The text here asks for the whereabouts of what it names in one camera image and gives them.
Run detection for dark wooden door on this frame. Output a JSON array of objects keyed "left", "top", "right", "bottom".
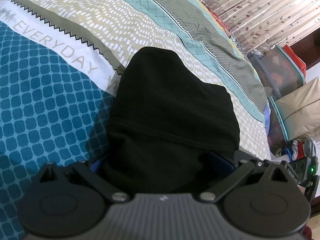
[{"left": 291, "top": 29, "right": 320, "bottom": 69}]

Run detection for beige leaf-print curtain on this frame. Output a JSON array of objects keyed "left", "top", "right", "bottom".
[{"left": 213, "top": 0, "right": 319, "bottom": 52}]

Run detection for lower clear storage bag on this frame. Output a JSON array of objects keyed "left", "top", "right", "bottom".
[{"left": 267, "top": 96, "right": 290, "bottom": 154}]

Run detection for beige fabric storage bag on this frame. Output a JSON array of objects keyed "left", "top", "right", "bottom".
[{"left": 276, "top": 77, "right": 320, "bottom": 140}]

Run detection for black pants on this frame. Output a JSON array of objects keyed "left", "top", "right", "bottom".
[{"left": 97, "top": 47, "right": 240, "bottom": 194}]

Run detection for patterned teal grey bedsheet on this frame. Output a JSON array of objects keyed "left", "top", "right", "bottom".
[{"left": 1, "top": 0, "right": 270, "bottom": 239}]

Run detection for right hand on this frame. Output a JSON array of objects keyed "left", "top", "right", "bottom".
[{"left": 302, "top": 226, "right": 313, "bottom": 240}]

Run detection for colourful clothes pile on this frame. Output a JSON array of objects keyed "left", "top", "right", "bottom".
[{"left": 275, "top": 137, "right": 319, "bottom": 162}]

